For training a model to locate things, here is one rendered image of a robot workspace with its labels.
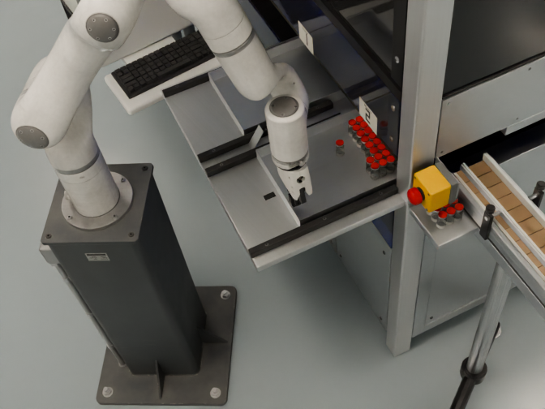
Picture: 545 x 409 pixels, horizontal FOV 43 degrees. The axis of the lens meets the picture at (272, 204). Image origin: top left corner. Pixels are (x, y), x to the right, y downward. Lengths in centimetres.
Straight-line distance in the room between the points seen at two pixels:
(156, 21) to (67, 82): 89
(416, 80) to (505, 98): 29
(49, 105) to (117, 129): 179
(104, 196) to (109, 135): 150
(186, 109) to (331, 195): 52
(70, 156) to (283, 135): 52
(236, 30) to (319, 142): 64
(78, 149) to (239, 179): 42
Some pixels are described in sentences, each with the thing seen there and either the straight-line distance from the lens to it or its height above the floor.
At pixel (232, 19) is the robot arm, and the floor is 148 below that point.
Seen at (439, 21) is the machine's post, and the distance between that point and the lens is 135.
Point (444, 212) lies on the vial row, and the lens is 166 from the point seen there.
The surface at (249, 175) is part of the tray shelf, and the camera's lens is 180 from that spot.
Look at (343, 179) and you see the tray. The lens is 177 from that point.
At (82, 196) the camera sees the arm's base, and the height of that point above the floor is 96.
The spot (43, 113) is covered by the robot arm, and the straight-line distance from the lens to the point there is 153.
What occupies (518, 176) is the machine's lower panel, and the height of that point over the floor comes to 78.
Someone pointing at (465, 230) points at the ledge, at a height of 88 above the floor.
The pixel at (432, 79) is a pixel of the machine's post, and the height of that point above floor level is 128.
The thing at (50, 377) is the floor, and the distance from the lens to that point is 268.
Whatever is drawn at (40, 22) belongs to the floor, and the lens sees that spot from 407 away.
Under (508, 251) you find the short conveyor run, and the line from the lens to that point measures 163.
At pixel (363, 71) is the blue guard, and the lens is 165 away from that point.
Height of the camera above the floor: 226
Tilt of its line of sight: 53 degrees down
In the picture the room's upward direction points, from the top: 10 degrees counter-clockwise
